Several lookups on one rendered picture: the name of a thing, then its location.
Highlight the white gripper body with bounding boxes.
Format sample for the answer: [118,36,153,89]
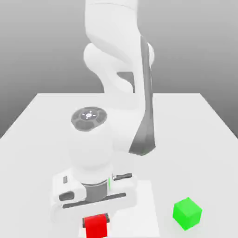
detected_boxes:
[50,177,139,223]

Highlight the small green cube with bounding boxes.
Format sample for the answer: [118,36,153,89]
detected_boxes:
[172,197,203,231]

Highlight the small red cube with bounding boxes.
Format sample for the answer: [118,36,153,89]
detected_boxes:
[83,213,108,238]

